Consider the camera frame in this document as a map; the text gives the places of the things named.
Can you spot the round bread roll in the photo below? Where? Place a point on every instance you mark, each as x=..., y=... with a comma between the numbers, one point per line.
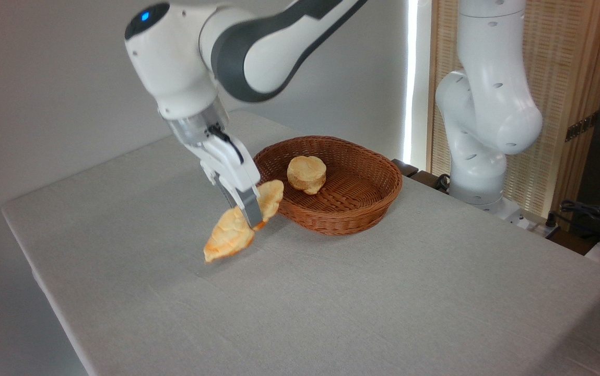
x=307, y=172

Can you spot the brown wicker basket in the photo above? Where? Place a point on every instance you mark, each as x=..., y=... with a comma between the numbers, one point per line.
x=362, y=209

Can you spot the dark wooden furniture edge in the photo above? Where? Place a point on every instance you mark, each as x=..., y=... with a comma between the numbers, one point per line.
x=405, y=167

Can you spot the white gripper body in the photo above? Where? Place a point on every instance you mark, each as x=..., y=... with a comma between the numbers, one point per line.
x=232, y=167

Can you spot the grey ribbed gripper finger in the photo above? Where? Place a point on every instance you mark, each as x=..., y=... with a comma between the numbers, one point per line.
x=250, y=209
x=226, y=194

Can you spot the bamboo folding screen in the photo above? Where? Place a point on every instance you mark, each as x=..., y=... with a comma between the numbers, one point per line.
x=571, y=52

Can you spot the dark metal screen hinge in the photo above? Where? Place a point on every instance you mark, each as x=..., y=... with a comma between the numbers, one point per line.
x=581, y=127

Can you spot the golden croissant bread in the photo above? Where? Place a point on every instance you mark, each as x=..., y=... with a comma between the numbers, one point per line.
x=226, y=237

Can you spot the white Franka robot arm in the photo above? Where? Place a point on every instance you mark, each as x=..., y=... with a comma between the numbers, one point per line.
x=174, y=68

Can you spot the grey tablecloth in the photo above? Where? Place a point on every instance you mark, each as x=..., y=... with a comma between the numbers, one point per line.
x=331, y=313

